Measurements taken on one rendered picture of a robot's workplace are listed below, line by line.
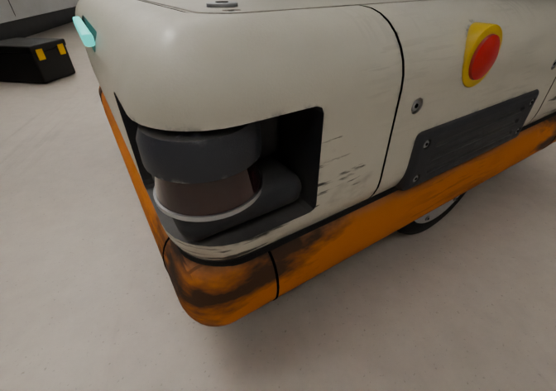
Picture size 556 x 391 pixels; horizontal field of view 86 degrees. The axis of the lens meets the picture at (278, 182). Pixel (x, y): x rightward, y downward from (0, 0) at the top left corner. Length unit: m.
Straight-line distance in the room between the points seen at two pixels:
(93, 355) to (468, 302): 0.39
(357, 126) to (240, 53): 0.10
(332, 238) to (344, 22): 0.17
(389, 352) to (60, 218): 0.48
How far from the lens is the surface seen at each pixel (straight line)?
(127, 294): 0.40
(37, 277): 0.48
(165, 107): 0.17
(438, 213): 0.46
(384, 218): 0.32
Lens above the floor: 0.30
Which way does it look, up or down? 35 degrees down
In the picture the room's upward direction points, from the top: 1 degrees counter-clockwise
